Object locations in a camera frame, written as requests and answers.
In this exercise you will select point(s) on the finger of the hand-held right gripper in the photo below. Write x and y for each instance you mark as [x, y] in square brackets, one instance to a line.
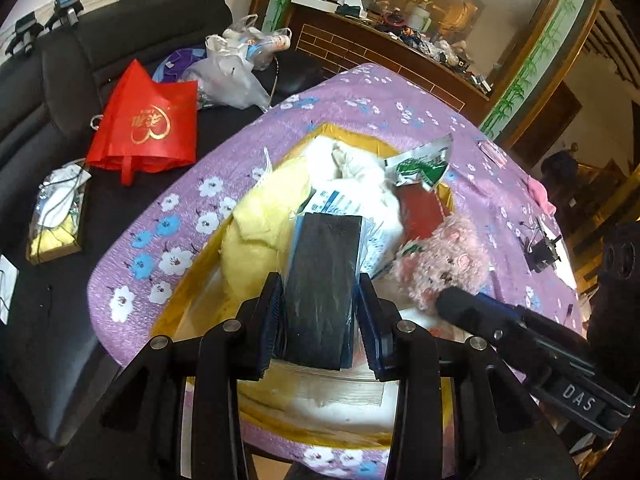
[495, 307]

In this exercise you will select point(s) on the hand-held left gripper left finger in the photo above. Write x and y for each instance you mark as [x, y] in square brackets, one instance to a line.
[272, 330]

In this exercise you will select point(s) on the yellow wooden tray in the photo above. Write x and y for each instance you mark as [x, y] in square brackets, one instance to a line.
[320, 400]

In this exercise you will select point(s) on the black clip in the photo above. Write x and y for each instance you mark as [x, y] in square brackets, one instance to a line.
[542, 252]

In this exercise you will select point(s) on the white foam lid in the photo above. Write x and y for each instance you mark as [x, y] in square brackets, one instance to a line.
[568, 270]

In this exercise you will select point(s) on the purple floral cloth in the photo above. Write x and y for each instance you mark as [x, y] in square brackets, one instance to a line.
[240, 145]

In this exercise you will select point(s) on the clear small plastic pack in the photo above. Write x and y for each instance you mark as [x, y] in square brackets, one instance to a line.
[492, 151]

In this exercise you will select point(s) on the pink plush toy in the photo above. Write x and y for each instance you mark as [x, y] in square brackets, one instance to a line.
[445, 255]

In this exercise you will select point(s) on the purple fabric item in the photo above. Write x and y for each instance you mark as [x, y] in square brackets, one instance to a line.
[175, 62]

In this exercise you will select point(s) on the white plastic bag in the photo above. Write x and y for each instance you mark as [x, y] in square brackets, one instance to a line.
[225, 75]

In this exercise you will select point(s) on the clear bag with bottles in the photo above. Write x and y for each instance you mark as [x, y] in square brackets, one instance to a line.
[260, 50]

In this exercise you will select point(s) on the wooden counter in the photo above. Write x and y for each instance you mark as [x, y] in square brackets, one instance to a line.
[350, 45]

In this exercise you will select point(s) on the black sofa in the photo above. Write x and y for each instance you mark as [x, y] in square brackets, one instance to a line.
[50, 90]

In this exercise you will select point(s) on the clutter of small items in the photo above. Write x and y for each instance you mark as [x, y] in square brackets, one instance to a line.
[415, 25]

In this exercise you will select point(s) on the white flat box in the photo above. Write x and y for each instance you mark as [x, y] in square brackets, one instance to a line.
[317, 1]

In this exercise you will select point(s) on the black blue pack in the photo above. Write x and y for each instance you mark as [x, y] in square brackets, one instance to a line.
[320, 285]

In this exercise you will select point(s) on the bamboo painted wooden frame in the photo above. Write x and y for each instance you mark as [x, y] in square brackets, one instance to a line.
[540, 50]

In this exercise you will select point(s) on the small pink cloth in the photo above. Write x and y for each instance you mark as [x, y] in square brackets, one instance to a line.
[542, 195]

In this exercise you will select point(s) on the white green printed packet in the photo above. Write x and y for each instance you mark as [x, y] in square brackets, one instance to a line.
[420, 167]

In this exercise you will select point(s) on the white towel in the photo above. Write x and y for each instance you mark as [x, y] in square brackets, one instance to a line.
[360, 175]

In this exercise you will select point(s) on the red shopping bag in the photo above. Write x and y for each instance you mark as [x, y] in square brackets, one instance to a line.
[145, 110]

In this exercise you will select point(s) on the yellow towel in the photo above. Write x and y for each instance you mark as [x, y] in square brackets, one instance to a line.
[265, 220]

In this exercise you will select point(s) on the white paper sheet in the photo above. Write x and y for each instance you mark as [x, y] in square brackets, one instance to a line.
[7, 287]

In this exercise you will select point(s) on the dark red packet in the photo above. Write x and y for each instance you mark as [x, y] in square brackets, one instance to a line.
[420, 210]

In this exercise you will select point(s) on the small black clamp device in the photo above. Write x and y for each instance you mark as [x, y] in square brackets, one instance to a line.
[65, 10]
[22, 32]

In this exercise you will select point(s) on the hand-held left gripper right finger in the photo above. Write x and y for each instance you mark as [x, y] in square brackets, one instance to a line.
[371, 332]

